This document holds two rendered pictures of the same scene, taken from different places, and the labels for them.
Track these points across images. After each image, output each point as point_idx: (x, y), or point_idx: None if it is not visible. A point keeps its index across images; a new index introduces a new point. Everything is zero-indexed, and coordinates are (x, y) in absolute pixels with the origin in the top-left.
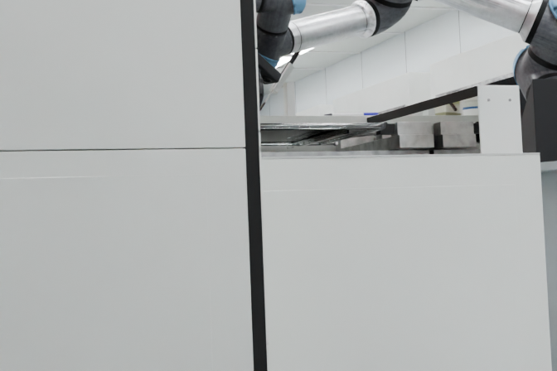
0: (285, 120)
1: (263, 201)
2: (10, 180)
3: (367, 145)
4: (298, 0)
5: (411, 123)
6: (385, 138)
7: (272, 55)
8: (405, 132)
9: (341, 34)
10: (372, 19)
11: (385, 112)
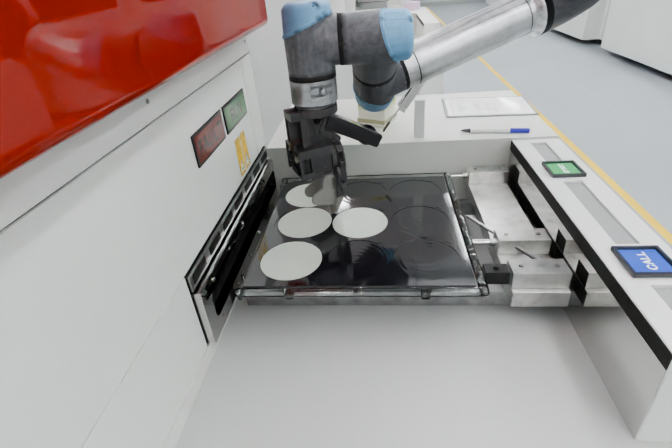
0: (409, 147)
1: None
2: None
3: (485, 230)
4: (398, 49)
5: (537, 276)
6: (500, 263)
7: (377, 102)
8: (525, 286)
9: (486, 50)
10: (541, 18)
11: (529, 162)
